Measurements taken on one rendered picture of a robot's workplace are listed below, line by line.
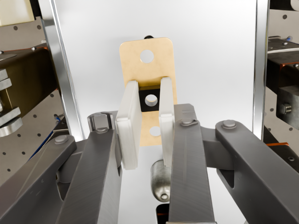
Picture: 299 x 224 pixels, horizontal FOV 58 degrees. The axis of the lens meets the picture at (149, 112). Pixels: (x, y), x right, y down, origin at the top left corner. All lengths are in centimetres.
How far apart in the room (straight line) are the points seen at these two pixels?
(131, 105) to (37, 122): 56
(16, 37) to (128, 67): 48
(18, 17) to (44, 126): 45
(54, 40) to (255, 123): 23
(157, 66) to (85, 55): 11
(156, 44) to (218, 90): 12
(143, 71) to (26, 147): 58
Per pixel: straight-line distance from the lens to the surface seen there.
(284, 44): 54
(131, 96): 16
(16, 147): 76
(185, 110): 15
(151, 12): 28
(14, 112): 28
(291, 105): 32
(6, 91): 28
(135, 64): 20
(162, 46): 19
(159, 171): 31
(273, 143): 49
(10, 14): 26
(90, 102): 31
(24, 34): 65
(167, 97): 15
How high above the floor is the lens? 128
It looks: 68 degrees down
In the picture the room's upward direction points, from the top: 175 degrees counter-clockwise
